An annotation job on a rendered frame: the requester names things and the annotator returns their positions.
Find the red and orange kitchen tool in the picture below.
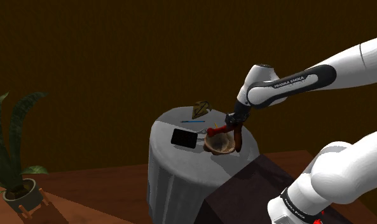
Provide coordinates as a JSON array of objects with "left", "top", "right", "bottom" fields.
[{"left": 206, "top": 125, "right": 243, "bottom": 153}]

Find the brown bowl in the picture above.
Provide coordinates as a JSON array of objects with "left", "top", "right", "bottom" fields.
[{"left": 203, "top": 131, "right": 236, "bottom": 156}]

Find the golden leaf-shaped ornament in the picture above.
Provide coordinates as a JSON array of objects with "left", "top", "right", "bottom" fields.
[{"left": 191, "top": 100, "right": 212, "bottom": 120}]

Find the black flat rectangular device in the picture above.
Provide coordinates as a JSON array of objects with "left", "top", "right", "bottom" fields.
[{"left": 170, "top": 128, "right": 198, "bottom": 150}]

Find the dark maroon robot stand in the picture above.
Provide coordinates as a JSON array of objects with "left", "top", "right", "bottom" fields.
[{"left": 194, "top": 154, "right": 354, "bottom": 224}]

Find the round table with grey cloth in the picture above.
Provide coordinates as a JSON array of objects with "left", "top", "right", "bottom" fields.
[{"left": 146, "top": 106, "right": 261, "bottom": 224}]

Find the potted plant on wooden stand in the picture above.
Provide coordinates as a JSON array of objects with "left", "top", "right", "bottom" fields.
[{"left": 0, "top": 91, "right": 69, "bottom": 224}]

